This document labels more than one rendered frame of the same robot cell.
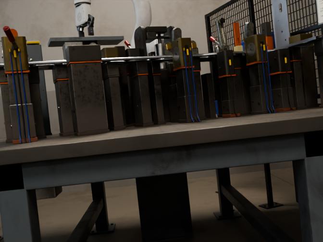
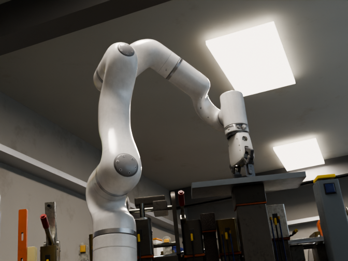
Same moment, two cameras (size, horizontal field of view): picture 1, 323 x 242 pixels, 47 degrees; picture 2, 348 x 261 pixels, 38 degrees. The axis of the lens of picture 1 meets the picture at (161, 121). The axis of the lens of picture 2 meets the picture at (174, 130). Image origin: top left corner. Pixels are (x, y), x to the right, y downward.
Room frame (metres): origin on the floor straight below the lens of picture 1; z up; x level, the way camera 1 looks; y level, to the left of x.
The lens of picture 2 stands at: (3.51, 0.71, 0.72)
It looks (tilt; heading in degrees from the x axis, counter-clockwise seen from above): 22 degrees up; 201
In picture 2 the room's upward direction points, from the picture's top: 6 degrees counter-clockwise
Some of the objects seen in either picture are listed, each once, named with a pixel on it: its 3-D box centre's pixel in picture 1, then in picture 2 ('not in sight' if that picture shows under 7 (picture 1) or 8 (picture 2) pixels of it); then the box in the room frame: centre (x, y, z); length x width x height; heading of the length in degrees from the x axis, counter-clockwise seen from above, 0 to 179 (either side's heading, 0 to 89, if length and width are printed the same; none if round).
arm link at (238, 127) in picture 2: (82, 2); (237, 131); (1.91, 0.34, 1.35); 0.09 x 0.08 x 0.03; 41
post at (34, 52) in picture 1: (38, 90); (339, 249); (1.82, 0.58, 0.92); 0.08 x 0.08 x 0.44; 22
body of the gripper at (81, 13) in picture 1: (83, 14); (239, 148); (1.91, 0.34, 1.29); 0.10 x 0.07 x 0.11; 41
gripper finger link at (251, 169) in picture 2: (80, 33); (250, 165); (1.96, 0.38, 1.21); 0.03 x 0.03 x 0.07; 41
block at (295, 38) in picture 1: (304, 71); not in sight; (1.85, -0.73, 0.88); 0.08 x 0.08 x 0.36; 22
